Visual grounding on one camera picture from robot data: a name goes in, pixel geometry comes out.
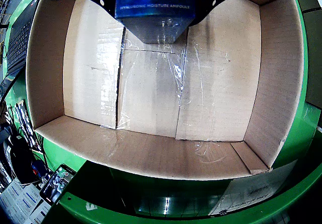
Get green metal cabinet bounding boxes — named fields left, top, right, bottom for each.
left=42, top=130, right=322, bottom=224

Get printed paper sheet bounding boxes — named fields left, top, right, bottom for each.
left=0, top=181, right=51, bottom=224

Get dark photo card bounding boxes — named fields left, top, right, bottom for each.
left=15, top=102, right=38, bottom=146

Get large shallow cardboard tray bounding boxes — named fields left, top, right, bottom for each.
left=25, top=0, right=309, bottom=181

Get blue Secret W box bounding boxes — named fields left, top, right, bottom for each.
left=114, top=0, right=197, bottom=44

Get blue red adapter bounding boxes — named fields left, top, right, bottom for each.
left=31, top=161, right=47, bottom=179

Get black smartphone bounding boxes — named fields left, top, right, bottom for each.
left=39, top=164, right=76, bottom=206

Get black round device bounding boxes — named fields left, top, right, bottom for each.
left=7, top=138, right=36, bottom=184

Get black laptop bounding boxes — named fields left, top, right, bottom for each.
left=0, top=0, right=43, bottom=101

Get black connector cables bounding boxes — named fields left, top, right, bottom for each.
left=30, top=130, right=51, bottom=169

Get white paper label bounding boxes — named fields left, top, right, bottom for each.
left=208, top=160, right=299, bottom=216

